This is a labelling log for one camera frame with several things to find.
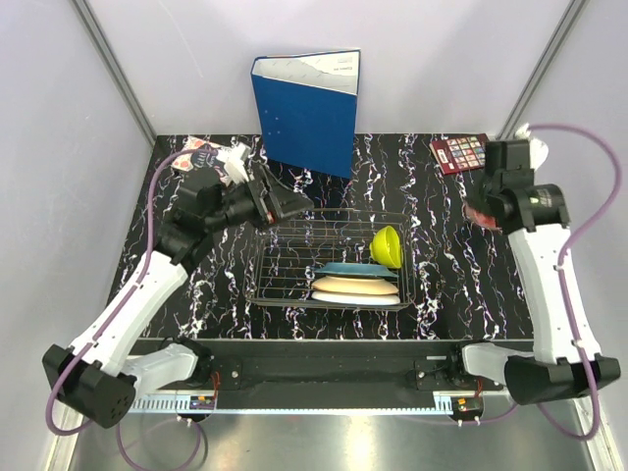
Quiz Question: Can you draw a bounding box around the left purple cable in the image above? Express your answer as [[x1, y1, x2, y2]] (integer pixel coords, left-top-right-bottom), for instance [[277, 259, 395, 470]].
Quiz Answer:
[[44, 149, 220, 468]]

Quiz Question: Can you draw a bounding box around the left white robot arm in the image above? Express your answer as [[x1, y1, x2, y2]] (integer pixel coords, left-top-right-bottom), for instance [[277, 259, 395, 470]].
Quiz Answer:
[[42, 166, 313, 429]]

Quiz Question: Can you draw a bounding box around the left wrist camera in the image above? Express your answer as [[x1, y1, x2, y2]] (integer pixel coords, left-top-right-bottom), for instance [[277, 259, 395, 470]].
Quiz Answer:
[[215, 142, 251, 187]]

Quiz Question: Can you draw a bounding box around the beige plate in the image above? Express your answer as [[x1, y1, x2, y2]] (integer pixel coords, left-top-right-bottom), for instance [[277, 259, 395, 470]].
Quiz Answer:
[[312, 276, 398, 295]]

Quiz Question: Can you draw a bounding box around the dark red card box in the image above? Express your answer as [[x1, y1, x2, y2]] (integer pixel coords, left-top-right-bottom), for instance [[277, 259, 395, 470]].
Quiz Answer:
[[430, 133, 489, 175]]

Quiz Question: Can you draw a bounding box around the teal plate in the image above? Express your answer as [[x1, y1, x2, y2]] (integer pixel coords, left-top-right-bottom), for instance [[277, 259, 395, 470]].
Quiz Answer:
[[315, 262, 398, 279]]

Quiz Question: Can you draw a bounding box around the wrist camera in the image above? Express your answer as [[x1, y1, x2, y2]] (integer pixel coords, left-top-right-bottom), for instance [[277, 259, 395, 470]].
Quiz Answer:
[[215, 142, 251, 187], [514, 123, 549, 171]]

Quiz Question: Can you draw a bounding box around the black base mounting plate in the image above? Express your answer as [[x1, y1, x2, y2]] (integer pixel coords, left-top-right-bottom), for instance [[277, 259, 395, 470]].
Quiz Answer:
[[155, 338, 504, 392]]

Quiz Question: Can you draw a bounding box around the white plate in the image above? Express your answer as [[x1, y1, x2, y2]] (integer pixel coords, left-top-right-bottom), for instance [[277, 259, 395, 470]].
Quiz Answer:
[[311, 291, 400, 306]]

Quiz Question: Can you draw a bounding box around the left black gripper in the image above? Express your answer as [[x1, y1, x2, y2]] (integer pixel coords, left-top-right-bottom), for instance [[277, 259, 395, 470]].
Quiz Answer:
[[205, 165, 314, 234]]

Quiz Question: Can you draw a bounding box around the floral cover book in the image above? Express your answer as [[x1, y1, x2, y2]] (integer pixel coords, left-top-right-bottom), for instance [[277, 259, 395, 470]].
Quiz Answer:
[[171, 136, 223, 177]]

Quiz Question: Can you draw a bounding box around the yellow-green bowl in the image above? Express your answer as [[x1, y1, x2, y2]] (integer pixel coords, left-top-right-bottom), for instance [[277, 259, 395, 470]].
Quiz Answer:
[[369, 226, 403, 269]]

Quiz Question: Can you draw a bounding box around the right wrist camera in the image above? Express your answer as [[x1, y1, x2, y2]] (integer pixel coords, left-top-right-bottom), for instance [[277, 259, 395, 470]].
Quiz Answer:
[[514, 123, 549, 171]]

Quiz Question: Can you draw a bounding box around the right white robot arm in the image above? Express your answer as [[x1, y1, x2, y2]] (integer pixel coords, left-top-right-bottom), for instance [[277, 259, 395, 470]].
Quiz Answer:
[[445, 139, 621, 405]]

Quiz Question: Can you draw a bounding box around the blue binder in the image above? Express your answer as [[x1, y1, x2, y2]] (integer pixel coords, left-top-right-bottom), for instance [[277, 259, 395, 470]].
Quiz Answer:
[[250, 49, 361, 179]]

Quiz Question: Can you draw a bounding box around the short pink cup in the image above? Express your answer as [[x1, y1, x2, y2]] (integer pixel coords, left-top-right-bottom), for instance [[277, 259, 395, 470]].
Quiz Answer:
[[463, 199, 500, 232]]

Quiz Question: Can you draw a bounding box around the wire dish rack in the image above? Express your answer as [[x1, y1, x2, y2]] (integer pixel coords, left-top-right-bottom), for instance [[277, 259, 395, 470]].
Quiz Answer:
[[246, 208, 415, 311]]

